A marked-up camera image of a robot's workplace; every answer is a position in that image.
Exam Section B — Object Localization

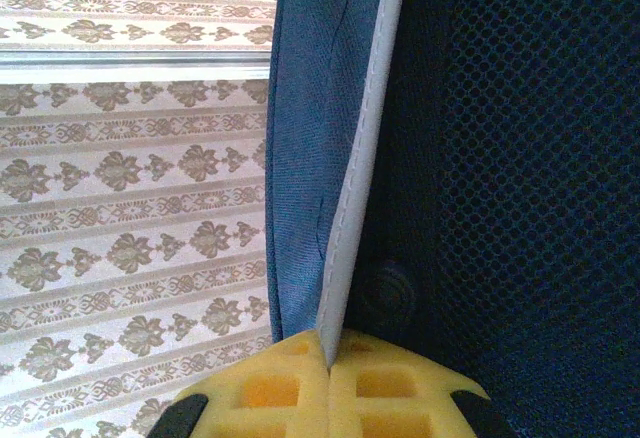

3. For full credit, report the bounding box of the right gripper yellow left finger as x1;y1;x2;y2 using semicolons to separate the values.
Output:
149;328;335;438

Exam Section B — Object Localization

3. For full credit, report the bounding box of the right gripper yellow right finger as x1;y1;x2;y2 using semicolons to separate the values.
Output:
329;330;521;438

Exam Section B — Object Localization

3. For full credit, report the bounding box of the navy blue backpack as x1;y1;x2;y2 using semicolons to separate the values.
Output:
264;0;640;438

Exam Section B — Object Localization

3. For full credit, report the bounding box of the aluminium corner post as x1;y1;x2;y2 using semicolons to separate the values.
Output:
0;49;275;83

